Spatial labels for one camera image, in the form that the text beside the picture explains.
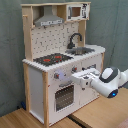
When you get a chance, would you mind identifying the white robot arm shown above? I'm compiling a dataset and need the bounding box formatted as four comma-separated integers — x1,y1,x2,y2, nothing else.
71,67,128,98

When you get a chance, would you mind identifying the white dishwasher door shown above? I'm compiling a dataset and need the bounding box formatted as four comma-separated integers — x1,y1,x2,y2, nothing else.
79,55,102,106

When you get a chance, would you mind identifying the black toy faucet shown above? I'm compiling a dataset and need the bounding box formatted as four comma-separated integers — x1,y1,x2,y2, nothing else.
67,33,82,49

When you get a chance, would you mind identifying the left oven knob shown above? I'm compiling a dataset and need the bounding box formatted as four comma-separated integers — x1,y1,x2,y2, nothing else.
54,73,60,79

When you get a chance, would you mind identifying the oven knob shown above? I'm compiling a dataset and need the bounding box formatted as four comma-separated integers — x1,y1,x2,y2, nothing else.
54,73,60,79
71,66,78,73

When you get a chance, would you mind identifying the wooden toy kitchen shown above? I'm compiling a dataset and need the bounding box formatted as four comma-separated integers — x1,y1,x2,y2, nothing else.
22,2,105,128

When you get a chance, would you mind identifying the toy microwave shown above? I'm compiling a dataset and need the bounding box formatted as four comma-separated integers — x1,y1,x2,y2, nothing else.
67,3,90,21

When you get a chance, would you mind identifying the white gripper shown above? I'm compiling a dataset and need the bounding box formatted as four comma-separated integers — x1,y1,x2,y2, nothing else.
71,69,100,89

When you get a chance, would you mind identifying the right oven knob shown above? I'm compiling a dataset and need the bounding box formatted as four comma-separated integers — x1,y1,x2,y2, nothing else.
71,66,78,73

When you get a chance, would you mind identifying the grey range hood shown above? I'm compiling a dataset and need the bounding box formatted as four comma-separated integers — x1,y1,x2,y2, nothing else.
34,6,64,27

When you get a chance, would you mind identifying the grey toy sink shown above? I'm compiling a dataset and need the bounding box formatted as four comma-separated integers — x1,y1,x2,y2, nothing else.
65,47,95,55

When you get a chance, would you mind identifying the white oven door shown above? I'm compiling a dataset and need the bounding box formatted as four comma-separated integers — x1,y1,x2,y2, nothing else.
48,79,83,125

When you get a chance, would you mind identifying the black toy stovetop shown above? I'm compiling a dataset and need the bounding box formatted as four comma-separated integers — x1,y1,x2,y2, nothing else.
34,53,71,67

